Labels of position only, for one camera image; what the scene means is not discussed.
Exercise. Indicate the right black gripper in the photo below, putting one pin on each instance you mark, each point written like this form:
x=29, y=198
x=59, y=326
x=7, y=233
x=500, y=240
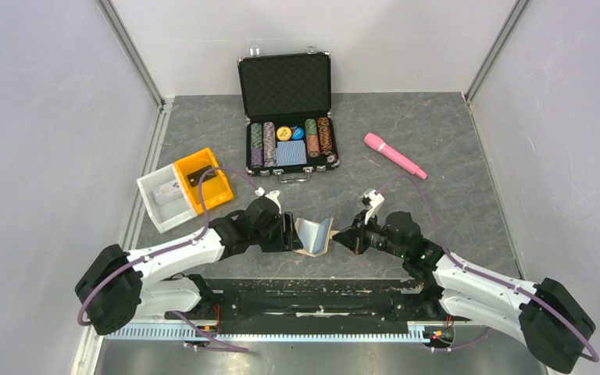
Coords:
x=354, y=238

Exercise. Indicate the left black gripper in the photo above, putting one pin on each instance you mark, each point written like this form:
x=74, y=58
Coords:
x=287, y=241

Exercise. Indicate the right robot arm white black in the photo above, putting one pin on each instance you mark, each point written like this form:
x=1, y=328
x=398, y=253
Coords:
x=544, y=316

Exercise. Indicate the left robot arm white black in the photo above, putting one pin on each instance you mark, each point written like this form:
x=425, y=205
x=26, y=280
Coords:
x=122, y=285

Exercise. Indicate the blue playing card deck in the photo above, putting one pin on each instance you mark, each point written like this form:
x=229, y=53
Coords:
x=291, y=153

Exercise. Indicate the black VIP card in bin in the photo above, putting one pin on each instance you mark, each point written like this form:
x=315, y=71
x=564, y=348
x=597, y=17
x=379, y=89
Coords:
x=205, y=172

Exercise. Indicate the white VIP card in bin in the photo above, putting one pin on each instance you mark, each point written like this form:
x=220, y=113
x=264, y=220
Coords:
x=166, y=193

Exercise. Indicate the yellow plastic bin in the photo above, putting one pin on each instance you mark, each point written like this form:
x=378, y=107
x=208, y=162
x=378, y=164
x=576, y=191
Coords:
x=215, y=191

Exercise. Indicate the green red chip stack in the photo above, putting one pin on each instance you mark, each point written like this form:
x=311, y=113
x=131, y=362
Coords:
x=312, y=138

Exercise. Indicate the pink cylindrical tool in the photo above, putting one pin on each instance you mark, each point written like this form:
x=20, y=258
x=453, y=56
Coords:
x=377, y=144

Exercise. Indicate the blue dealer button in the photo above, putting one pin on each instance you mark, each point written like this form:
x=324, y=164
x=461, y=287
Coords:
x=297, y=133

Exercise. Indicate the yellow dealer button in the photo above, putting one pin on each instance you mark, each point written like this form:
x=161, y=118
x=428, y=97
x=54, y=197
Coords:
x=284, y=133

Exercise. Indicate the blue tan chip stack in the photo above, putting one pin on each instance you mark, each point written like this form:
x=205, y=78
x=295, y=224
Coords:
x=269, y=144

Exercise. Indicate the orange brown chip stack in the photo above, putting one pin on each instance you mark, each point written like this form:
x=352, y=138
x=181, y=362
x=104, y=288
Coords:
x=325, y=139

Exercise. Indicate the green purple chip stack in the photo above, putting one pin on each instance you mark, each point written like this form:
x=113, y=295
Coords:
x=256, y=145

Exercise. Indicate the white plastic bin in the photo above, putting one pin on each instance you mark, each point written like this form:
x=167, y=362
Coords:
x=171, y=215

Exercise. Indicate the black poker chip case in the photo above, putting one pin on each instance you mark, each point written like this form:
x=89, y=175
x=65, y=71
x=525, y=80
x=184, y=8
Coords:
x=287, y=90

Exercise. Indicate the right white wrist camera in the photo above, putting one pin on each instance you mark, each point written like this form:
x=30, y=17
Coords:
x=372, y=200

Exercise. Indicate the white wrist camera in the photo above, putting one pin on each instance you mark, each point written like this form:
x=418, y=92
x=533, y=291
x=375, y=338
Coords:
x=273, y=196
x=372, y=200

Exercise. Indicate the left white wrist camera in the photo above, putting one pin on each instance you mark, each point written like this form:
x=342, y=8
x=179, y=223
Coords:
x=273, y=196

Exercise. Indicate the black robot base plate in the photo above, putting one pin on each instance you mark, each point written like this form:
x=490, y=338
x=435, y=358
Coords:
x=316, y=306

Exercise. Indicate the white toothed cable rail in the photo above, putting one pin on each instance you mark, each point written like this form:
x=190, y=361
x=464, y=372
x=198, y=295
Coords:
x=183, y=332

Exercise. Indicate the left aluminium frame post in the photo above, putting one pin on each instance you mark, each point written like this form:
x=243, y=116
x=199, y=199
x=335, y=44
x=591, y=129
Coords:
x=127, y=43

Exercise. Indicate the aluminium frame post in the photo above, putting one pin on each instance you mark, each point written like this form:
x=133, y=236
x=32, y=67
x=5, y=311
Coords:
x=511, y=22
x=127, y=43

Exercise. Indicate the right aluminium frame post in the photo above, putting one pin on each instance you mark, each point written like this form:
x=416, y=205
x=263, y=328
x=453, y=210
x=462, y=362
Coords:
x=511, y=22

